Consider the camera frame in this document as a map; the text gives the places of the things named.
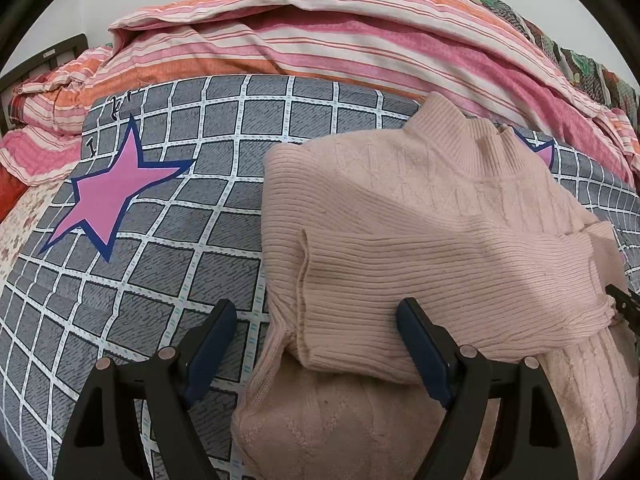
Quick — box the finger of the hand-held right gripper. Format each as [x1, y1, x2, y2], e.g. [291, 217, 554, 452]
[605, 284, 640, 323]

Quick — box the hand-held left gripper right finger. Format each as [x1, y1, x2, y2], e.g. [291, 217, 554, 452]
[395, 297, 581, 480]

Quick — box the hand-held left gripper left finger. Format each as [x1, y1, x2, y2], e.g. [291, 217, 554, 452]
[54, 299, 238, 480]

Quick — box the pink knit sweater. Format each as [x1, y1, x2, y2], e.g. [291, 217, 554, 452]
[231, 92, 640, 480]

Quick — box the grey checked star blanket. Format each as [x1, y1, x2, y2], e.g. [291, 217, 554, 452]
[0, 74, 640, 480]

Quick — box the floral bed sheet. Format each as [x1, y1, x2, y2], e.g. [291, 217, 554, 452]
[0, 180, 66, 286]

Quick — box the patchwork floral quilt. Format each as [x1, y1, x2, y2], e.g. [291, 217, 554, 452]
[370, 0, 638, 111]

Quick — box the red cloth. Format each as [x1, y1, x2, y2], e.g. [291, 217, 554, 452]
[0, 162, 31, 221]

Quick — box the pink orange striped quilt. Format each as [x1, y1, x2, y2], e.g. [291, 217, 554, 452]
[0, 0, 640, 196]

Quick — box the dark wooden headboard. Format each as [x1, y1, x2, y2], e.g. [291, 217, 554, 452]
[0, 33, 90, 133]

